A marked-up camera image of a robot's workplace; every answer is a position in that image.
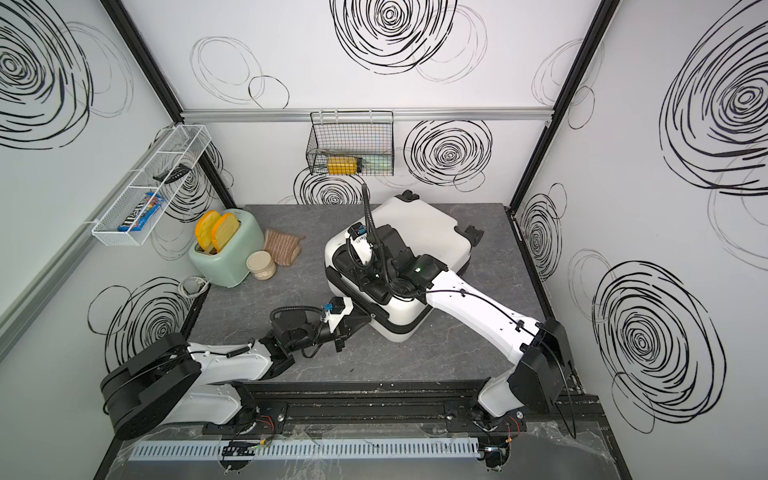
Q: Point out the yellow sponge in basket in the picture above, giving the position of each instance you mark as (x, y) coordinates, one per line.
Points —
(342, 165)

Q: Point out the brown striped folded cloth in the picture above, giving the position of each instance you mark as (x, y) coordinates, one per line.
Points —
(284, 248)

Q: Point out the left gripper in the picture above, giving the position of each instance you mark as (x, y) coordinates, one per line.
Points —
(344, 333)

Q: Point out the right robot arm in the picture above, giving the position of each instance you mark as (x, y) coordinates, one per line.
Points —
(537, 352)

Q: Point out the yellow toast slice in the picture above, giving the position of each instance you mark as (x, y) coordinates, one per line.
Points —
(203, 229)
(224, 230)

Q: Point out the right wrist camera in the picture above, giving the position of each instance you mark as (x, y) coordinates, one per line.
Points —
(358, 245)

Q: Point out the beige paper cup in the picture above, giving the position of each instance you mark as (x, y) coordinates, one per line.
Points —
(261, 265)

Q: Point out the green item in basket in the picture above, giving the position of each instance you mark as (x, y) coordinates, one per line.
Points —
(377, 165)

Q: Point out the white slotted cable duct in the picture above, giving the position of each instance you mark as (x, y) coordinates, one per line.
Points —
(308, 449)

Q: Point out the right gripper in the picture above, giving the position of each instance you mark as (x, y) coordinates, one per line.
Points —
(361, 272)

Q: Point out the mint green toaster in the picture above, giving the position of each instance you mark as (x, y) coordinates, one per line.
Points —
(228, 269)

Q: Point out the black wire wall basket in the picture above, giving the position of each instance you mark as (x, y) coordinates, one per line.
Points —
(348, 133)

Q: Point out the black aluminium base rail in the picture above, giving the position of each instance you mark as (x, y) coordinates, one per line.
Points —
(247, 410)

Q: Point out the yellow toast slice right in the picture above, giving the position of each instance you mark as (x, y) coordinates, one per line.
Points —
(224, 230)

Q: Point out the white wire wall shelf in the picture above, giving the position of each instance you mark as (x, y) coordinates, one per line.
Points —
(180, 144)

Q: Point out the white hard-shell suitcase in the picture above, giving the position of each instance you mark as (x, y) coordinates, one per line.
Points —
(407, 220)

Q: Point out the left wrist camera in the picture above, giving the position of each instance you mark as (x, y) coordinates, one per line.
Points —
(335, 310)

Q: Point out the blue candy packet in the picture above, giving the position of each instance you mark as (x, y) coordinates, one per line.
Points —
(142, 212)

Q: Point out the yellow toast slice left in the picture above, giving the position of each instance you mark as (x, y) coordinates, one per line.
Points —
(203, 229)

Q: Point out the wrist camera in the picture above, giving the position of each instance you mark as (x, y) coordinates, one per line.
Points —
(358, 245)
(335, 310)

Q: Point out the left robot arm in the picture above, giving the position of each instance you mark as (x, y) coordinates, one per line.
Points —
(174, 381)

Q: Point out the black remote control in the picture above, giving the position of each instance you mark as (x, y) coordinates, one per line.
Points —
(172, 175)

